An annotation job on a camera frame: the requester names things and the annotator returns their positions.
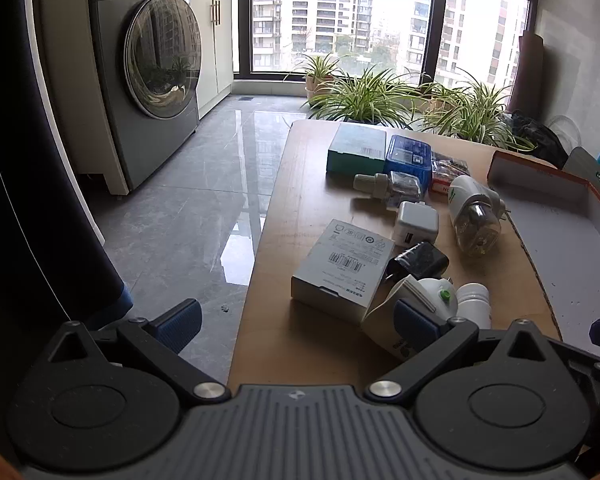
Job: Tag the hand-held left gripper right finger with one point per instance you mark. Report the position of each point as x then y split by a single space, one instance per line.
415 321

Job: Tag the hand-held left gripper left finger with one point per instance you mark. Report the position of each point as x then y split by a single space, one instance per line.
182 321

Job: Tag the white vaporizer with green button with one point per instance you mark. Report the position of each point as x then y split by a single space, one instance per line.
380 320

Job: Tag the white pill bottle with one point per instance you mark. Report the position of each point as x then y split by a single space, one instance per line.
472 305

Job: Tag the black charger plug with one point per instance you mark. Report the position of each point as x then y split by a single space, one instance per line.
420 260

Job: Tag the white barcode box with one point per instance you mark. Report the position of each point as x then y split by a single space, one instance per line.
340 265

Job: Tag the white charger cube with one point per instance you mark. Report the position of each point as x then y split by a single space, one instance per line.
415 222

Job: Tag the orange-edged cardboard tray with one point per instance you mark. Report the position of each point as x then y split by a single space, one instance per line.
555 240

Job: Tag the clear bottle with grey cap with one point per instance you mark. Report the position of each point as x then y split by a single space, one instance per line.
400 187

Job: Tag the red playing card box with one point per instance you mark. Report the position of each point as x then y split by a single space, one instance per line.
445 177

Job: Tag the blue plastic-wrapped box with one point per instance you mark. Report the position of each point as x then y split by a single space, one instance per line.
407 160

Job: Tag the teal cardboard box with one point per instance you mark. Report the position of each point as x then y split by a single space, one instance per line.
355 147

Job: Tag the blue cloth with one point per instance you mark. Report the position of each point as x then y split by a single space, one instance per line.
126 300

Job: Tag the grey front-load washing machine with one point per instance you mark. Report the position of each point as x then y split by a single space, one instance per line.
145 125

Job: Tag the black bag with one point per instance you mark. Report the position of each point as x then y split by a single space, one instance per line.
540 137

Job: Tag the white round fan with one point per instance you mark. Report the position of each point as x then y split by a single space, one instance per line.
567 130

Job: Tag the striped potted spider plant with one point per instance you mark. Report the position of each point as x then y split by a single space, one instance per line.
475 115

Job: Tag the cream cabinet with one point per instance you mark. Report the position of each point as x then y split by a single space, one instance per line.
215 60

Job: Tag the small potted spider plant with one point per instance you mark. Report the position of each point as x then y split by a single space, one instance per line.
317 72

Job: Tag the brown rolled mat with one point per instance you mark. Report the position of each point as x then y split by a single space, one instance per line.
529 75

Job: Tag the black framed window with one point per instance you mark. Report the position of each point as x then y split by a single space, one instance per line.
442 20

